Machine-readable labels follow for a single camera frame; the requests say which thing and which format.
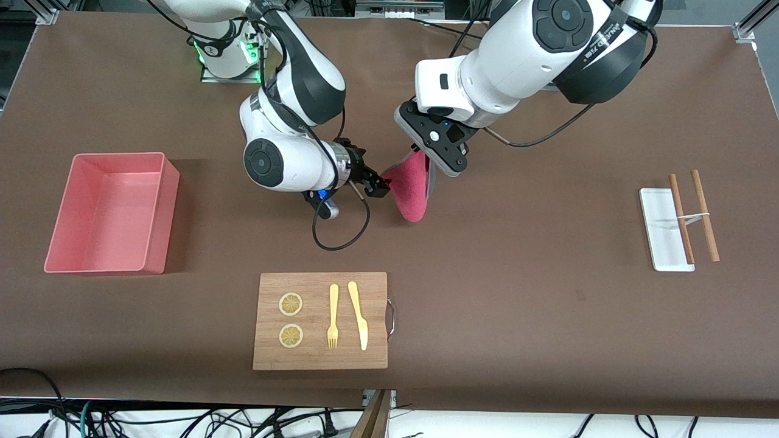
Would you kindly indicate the yellow plastic fork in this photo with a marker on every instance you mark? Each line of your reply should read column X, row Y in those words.
column 333, row 304

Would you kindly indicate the yellow plastic knife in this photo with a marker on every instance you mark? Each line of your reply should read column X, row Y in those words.
column 359, row 316

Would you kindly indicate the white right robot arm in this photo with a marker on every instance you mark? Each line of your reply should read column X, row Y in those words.
column 286, row 164

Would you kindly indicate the wooden beam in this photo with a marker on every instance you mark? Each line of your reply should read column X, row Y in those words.
column 374, row 420

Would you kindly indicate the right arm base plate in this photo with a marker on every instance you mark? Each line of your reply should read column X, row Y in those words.
column 243, row 79

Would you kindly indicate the silver metal box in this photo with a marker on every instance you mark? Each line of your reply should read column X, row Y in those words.
column 395, row 9

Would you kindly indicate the aluminium frame corner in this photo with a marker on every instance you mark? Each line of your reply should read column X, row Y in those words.
column 47, row 15
column 745, row 30

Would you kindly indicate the lemon slice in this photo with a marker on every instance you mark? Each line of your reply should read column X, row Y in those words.
column 291, row 336
column 291, row 304

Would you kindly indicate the wooden cutting board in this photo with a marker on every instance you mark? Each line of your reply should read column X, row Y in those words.
column 371, row 292

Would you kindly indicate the black power plug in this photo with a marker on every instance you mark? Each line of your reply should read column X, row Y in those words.
column 329, row 429

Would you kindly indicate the metal bracket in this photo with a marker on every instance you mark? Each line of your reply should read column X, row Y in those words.
column 392, row 396

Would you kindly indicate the white rubber band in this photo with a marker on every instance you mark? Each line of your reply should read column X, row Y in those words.
column 694, row 216

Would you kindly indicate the pink microfibre cloth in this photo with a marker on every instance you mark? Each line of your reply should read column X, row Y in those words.
column 411, row 188

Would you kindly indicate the white rectangular tray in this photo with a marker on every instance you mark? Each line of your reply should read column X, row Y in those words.
column 660, row 231

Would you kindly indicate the pink plastic bin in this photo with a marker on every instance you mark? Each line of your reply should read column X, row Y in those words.
column 91, row 213

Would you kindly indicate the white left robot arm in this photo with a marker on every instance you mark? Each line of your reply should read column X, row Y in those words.
column 517, row 67

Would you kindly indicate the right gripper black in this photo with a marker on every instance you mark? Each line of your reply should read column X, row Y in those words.
column 360, row 170

